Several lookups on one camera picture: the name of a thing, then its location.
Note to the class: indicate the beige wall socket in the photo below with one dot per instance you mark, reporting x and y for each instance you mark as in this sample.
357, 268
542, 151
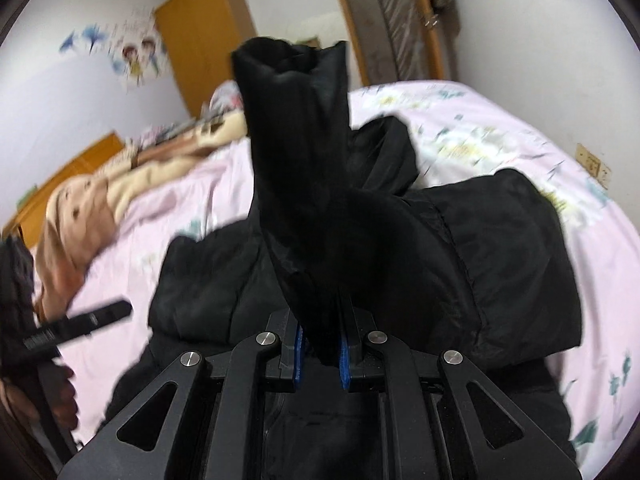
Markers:
594, 165

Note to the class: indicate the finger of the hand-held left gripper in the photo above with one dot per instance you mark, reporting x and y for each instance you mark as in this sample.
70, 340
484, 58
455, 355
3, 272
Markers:
95, 317

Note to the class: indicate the wooden wardrobe door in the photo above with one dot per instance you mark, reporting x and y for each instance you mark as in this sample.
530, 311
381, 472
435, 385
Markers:
350, 25

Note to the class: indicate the person's left hand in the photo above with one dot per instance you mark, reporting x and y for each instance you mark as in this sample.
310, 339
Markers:
62, 395

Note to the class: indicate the black padded jacket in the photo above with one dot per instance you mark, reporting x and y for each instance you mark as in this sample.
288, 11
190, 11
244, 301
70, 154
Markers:
450, 260

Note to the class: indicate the cartoon wall sticker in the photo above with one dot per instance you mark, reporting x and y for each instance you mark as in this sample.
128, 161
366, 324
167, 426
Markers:
135, 55

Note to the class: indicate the white plastic bag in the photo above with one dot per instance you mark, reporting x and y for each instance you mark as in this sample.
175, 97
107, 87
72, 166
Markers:
226, 97

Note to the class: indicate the beige and brown blanket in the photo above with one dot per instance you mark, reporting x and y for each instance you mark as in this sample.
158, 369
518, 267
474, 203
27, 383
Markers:
150, 175

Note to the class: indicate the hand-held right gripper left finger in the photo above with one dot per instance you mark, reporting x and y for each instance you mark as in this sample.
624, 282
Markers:
298, 357

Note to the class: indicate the yellow wooden wardrobe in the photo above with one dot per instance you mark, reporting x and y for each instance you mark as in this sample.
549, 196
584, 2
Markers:
210, 35

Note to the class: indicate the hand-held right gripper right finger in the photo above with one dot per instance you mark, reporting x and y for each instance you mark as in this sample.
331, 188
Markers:
345, 360

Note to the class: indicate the pink floral bedsheet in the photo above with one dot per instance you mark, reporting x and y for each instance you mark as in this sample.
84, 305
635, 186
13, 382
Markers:
500, 125

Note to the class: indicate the plastic-wrapped mattress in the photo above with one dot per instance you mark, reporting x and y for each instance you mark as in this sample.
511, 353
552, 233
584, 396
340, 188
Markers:
390, 15

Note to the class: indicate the wooden headboard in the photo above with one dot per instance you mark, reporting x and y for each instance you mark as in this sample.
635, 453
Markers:
75, 165

